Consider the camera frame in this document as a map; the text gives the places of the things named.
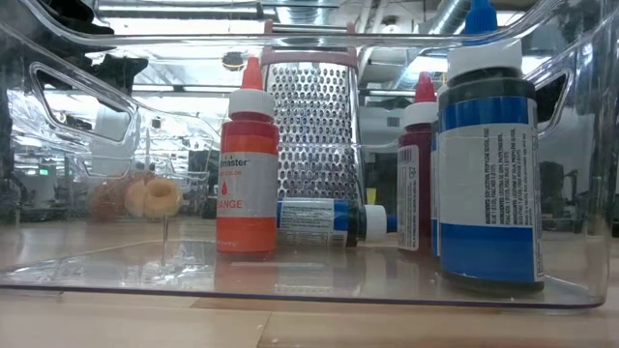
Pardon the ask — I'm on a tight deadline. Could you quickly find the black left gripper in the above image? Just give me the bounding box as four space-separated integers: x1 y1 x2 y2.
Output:
36 0 150 94

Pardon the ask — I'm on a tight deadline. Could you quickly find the black screen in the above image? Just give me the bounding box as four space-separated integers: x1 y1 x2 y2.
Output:
187 148 221 218

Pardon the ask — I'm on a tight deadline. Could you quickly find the sugared churro pastry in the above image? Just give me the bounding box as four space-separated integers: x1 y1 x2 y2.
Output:
88 179 131 222

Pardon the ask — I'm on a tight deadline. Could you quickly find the blue food colouring bottle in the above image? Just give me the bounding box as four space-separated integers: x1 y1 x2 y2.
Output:
429 84 449 257
436 0 546 294
276 196 398 248

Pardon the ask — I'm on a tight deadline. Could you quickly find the orange food colouring bottle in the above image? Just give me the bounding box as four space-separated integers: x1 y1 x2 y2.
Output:
215 56 280 254

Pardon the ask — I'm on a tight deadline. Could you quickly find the clear plastic bin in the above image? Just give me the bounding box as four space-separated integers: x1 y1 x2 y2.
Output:
0 0 613 310

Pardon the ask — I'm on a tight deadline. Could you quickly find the steel box grater pink handle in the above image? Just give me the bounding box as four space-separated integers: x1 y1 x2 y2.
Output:
259 18 368 204

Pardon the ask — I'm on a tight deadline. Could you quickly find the tan ring doughnut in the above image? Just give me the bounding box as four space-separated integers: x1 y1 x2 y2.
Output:
142 177 185 221

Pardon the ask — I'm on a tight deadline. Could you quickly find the black metal stand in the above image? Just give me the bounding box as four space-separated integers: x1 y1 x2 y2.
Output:
539 160 580 231

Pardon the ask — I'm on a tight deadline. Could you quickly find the red food colouring bottle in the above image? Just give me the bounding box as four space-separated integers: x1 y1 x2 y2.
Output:
397 72 439 252

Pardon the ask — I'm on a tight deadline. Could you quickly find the black ceiling fixture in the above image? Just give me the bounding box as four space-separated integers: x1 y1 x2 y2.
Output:
221 47 248 73

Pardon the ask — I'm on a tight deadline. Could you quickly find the silver ventilation duct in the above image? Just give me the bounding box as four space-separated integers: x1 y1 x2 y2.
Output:
425 0 478 36

